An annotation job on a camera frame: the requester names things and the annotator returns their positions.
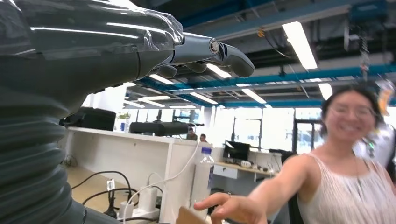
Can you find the wooden desk white drawers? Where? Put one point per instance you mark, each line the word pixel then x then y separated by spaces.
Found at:
pixel 235 171

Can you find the potted green plant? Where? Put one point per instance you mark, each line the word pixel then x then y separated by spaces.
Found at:
pixel 123 119

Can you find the cardboard divider box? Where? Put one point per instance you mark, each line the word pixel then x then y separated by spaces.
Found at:
pixel 188 218

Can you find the person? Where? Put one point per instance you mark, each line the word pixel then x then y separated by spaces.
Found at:
pixel 377 145
pixel 191 135
pixel 349 185
pixel 203 138

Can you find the ceiling strip light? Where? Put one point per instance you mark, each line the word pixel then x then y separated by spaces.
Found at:
pixel 253 96
pixel 203 98
pixel 299 44
pixel 325 91
pixel 161 79
pixel 219 71

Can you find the black computer monitor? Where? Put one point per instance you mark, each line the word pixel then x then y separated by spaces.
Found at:
pixel 236 151

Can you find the clear water bottle blue cap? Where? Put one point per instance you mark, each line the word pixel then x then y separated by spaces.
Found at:
pixel 201 182

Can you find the white charger adapter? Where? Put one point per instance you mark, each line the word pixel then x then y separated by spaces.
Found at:
pixel 148 199

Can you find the black power plug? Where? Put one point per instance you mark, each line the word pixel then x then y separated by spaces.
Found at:
pixel 110 207

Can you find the black equipment case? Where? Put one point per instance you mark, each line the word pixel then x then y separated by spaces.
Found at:
pixel 89 119

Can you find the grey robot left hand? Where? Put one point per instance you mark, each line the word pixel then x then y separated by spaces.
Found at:
pixel 77 46

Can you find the white power strip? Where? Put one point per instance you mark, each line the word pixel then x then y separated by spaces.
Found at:
pixel 145 215

